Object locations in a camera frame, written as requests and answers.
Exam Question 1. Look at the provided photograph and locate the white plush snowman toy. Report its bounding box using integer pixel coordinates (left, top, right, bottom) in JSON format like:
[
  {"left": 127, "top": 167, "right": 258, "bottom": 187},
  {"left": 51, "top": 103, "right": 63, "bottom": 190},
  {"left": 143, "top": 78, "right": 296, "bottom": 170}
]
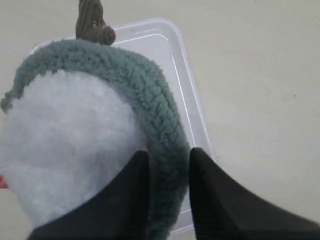
[{"left": 0, "top": 67, "right": 146, "bottom": 228}]

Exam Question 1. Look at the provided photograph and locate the white plastic tray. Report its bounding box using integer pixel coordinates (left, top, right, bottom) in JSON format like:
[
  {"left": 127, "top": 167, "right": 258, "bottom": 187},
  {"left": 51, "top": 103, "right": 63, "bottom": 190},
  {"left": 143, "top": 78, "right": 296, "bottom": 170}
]
[{"left": 29, "top": 17, "right": 217, "bottom": 237}]

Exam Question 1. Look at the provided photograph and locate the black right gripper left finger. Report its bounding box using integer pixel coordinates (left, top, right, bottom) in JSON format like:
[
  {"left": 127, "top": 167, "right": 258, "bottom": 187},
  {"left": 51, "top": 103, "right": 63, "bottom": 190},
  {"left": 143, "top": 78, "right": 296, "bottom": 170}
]
[{"left": 28, "top": 151, "right": 150, "bottom": 240}]

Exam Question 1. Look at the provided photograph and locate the green fuzzy knitted scarf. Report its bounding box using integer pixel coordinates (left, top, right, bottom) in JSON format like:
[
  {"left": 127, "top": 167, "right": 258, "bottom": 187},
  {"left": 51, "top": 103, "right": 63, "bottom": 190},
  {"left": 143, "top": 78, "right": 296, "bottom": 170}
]
[{"left": 0, "top": 39, "right": 190, "bottom": 240}]

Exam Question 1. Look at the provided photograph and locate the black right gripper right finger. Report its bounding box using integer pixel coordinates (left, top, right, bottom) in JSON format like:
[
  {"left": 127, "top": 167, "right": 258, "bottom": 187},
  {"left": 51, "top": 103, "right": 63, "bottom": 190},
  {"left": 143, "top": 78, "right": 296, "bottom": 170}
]
[{"left": 189, "top": 147, "right": 320, "bottom": 240}]

